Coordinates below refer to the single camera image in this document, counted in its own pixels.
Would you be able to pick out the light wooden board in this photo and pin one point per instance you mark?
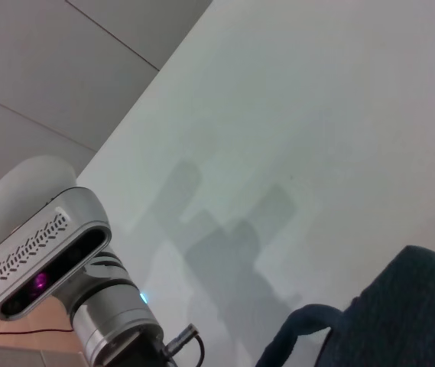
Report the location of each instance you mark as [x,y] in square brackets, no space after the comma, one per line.
[10,336]

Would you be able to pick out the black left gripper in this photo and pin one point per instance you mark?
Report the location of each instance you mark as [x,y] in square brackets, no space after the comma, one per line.
[144,353]

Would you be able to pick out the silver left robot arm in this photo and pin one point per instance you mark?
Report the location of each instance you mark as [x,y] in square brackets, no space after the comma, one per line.
[110,298]

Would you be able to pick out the dark teal insulated lunch bag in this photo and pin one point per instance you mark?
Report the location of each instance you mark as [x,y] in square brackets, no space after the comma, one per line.
[393,313]

